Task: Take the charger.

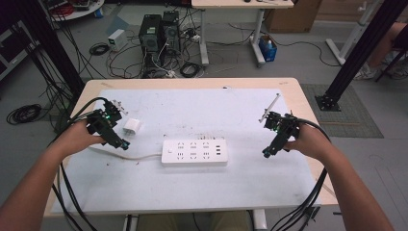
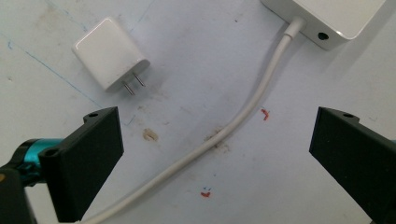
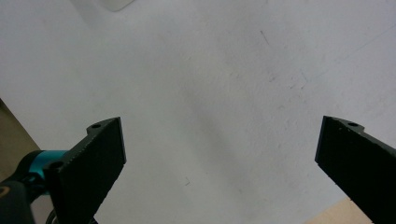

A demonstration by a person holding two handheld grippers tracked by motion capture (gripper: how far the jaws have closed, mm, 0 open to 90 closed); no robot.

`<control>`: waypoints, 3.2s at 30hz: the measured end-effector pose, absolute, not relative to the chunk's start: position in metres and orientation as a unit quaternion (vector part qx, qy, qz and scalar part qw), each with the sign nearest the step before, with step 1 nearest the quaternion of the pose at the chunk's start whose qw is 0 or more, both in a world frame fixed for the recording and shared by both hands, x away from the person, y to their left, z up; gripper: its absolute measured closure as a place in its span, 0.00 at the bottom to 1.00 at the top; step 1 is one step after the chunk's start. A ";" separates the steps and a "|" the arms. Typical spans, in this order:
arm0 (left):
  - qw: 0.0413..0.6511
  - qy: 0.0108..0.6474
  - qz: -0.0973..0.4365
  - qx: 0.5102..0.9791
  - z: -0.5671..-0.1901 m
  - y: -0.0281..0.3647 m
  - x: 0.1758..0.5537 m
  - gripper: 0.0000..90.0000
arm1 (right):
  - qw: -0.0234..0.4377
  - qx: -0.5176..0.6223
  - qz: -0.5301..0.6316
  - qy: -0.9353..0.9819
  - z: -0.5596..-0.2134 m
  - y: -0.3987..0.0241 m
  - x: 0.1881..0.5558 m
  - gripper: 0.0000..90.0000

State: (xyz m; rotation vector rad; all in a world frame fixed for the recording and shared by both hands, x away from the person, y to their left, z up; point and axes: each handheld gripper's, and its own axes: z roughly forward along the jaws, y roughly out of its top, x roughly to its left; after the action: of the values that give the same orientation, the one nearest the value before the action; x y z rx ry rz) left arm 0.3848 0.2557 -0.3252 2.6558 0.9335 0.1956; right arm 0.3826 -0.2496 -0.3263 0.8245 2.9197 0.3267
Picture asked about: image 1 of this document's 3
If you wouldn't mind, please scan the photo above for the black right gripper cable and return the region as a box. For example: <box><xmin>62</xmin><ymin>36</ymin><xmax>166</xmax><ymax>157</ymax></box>
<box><xmin>269</xmin><ymin>117</ymin><xmax>332</xmax><ymax>231</ymax></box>

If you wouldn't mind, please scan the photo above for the cardboard box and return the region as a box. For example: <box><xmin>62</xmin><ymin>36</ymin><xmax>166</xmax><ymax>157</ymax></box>
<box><xmin>264</xmin><ymin>0</ymin><xmax>323</xmax><ymax>34</ymax></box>

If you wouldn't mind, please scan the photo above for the person's right hand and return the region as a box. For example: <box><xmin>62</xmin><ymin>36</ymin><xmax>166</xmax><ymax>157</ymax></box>
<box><xmin>283</xmin><ymin>122</ymin><xmax>332</xmax><ymax>162</ymax></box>

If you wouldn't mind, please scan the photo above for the person's left hand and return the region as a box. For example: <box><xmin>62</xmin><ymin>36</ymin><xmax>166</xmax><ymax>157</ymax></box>
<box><xmin>52</xmin><ymin>119</ymin><xmax>107</xmax><ymax>159</ymax></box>

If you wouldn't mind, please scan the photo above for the white box device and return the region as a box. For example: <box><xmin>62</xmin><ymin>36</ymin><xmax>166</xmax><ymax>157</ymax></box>
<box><xmin>107</xmin><ymin>28</ymin><xmax>129</xmax><ymax>53</ymax></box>

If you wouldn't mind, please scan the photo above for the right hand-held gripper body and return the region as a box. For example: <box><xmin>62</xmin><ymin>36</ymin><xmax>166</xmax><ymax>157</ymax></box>
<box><xmin>262</xmin><ymin>110</ymin><xmax>301</xmax><ymax>159</ymax></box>

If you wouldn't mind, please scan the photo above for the grey floor mat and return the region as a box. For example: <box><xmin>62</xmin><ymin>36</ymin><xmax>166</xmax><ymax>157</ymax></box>
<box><xmin>299</xmin><ymin>83</ymin><xmax>385</xmax><ymax>140</ymax></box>

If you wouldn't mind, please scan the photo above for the white table mat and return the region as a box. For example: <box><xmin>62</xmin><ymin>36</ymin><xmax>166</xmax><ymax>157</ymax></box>
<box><xmin>50</xmin><ymin>88</ymin><xmax>321</xmax><ymax>216</ymax></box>

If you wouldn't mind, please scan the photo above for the white metal stand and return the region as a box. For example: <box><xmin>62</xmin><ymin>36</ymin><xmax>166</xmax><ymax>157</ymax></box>
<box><xmin>324</xmin><ymin>0</ymin><xmax>387</xmax><ymax>66</ymax></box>

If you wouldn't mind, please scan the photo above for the white power strip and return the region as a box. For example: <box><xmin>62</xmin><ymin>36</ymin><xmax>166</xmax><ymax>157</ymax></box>
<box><xmin>161</xmin><ymin>138</ymin><xmax>229</xmax><ymax>167</ymax></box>

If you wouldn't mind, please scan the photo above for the black coiled cable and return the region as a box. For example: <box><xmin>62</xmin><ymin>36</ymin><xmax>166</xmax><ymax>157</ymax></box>
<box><xmin>89</xmin><ymin>41</ymin><xmax>111</xmax><ymax>57</ymax></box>
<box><xmin>179</xmin><ymin>61</ymin><xmax>203</xmax><ymax>79</ymax></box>
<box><xmin>6</xmin><ymin>103</ymin><xmax>43</xmax><ymax>126</ymax></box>

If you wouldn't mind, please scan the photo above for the wooden desk with white legs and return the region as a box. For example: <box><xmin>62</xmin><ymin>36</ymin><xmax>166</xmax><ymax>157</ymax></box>
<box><xmin>191</xmin><ymin>0</ymin><xmax>295</xmax><ymax>67</ymax></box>

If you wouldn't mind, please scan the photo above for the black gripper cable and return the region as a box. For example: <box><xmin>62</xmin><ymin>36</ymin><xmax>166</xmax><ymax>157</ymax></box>
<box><xmin>269</xmin><ymin>117</ymin><xmax>332</xmax><ymax>231</ymax></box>
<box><xmin>50</xmin><ymin>96</ymin><xmax>109</xmax><ymax>231</ymax></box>

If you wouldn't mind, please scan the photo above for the white charger plug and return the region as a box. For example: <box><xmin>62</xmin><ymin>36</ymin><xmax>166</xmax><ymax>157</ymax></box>
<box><xmin>122</xmin><ymin>117</ymin><xmax>142</xmax><ymax>136</ymax></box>

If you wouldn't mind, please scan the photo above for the round white table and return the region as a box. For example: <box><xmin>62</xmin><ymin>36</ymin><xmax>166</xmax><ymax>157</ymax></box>
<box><xmin>40</xmin><ymin>0</ymin><xmax>106</xmax><ymax>22</ymax></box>

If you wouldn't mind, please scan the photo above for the blue box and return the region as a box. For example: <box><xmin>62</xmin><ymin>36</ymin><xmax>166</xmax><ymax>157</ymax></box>
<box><xmin>258</xmin><ymin>34</ymin><xmax>279</xmax><ymax>63</ymax></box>

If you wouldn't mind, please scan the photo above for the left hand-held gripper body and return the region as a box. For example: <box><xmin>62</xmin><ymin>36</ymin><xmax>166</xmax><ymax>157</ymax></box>
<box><xmin>86</xmin><ymin>99</ymin><xmax>131</xmax><ymax>151</ymax></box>

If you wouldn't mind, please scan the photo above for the black computer tower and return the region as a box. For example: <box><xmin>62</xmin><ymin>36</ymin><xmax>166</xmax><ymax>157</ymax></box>
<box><xmin>138</xmin><ymin>13</ymin><xmax>164</xmax><ymax>55</ymax></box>
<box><xmin>161</xmin><ymin>11</ymin><xmax>183</xmax><ymax>56</ymax></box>

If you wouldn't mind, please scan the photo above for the white power strip cable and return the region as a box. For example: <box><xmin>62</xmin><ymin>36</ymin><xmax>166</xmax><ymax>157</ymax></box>
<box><xmin>89</xmin><ymin>145</ymin><xmax>164</xmax><ymax>161</ymax></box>

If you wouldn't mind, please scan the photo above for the black metal frame post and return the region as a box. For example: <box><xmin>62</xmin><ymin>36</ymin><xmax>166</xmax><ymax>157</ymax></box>
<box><xmin>315</xmin><ymin>0</ymin><xmax>408</xmax><ymax>113</ymax></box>
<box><xmin>9</xmin><ymin>0</ymin><xmax>87</xmax><ymax>97</ymax></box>

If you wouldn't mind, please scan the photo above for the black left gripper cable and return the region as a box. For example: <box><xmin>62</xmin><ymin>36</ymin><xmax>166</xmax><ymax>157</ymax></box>
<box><xmin>50</xmin><ymin>96</ymin><xmax>109</xmax><ymax>231</ymax></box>

